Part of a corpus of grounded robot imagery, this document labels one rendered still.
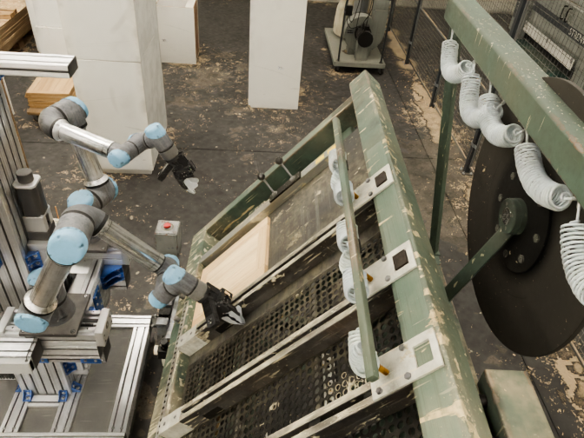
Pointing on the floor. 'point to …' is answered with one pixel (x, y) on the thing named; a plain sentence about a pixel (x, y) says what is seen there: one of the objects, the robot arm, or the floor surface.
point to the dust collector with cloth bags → (359, 34)
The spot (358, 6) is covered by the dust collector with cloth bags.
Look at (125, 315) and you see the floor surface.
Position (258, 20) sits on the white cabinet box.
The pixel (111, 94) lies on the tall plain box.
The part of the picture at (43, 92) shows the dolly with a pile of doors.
